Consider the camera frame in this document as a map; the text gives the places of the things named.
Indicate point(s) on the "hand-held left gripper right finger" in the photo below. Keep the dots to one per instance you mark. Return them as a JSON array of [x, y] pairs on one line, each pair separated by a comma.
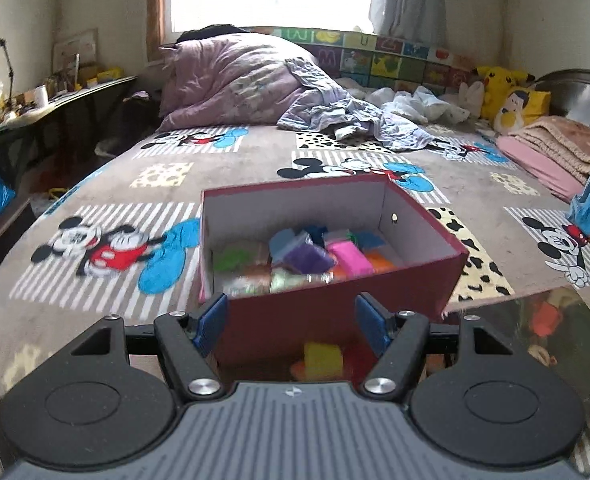
[[372, 324]]

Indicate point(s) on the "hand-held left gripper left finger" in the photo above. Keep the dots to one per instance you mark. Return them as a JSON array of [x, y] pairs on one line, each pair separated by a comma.
[[211, 321]]

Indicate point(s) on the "yellow clay packet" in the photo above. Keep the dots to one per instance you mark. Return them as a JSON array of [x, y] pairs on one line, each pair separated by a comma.
[[323, 360]]

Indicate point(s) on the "pile of coloured clay packets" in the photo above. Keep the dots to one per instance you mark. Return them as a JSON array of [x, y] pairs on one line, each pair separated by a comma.
[[350, 258]]

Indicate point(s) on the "red cardboard box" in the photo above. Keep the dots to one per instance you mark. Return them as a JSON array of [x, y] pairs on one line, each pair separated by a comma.
[[285, 317]]

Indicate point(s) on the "red clay packet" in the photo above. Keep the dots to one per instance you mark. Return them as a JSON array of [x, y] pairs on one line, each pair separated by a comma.
[[359, 362]]

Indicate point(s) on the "glossy picture board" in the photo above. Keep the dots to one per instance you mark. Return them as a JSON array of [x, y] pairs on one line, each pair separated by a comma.
[[510, 320]]

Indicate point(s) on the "cartoon mouse printed bed sheet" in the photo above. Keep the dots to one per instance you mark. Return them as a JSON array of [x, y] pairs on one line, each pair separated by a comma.
[[125, 185]]

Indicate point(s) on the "light blue crumpled garment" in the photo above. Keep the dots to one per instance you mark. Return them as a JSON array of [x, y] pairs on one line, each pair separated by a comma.
[[355, 115]]

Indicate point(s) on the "dark bag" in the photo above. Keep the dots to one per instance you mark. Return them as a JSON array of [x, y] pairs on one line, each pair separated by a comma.
[[130, 120]]

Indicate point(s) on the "white crumpled cloth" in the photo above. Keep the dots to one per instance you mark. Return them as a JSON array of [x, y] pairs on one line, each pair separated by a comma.
[[415, 102]]

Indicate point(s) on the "dark wooden furniture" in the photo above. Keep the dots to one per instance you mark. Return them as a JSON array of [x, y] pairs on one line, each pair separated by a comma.
[[0, 240]]

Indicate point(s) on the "pink folded sheet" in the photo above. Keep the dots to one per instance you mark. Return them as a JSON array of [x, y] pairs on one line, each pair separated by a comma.
[[535, 162]]

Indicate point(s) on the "purple quilt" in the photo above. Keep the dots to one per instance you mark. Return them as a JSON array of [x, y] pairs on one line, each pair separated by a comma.
[[225, 77]]

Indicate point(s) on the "white rabbit plush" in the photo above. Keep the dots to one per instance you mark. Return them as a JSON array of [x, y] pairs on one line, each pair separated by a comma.
[[471, 100]]

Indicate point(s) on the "yellow cartoon cushion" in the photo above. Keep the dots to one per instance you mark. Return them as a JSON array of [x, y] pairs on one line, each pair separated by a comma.
[[522, 107]]

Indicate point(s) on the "wooden desk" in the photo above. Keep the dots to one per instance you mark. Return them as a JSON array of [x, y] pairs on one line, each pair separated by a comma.
[[75, 95]]

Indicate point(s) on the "beige fleece blanket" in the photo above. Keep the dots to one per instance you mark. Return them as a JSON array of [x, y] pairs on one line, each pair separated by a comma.
[[565, 142]]

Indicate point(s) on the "yellow box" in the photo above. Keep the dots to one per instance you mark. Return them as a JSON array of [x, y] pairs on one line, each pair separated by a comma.
[[110, 74]]

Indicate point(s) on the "yellow mouse plush toy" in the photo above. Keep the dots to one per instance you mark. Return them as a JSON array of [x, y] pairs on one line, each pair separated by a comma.
[[500, 77]]

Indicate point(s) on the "white cup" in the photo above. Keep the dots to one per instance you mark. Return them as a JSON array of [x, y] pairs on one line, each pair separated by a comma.
[[41, 96]]

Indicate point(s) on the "dark cloth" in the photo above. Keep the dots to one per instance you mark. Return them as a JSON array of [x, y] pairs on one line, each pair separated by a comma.
[[210, 32]]

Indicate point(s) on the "framed picture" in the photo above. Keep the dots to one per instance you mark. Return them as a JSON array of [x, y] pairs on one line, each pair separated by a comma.
[[75, 50]]

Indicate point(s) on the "dark headboard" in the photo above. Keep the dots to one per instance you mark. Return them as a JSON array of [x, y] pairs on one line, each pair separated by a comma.
[[580, 92]]

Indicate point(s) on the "colourful alphabet wall padding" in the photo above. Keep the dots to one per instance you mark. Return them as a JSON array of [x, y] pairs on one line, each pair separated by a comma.
[[375, 57]]

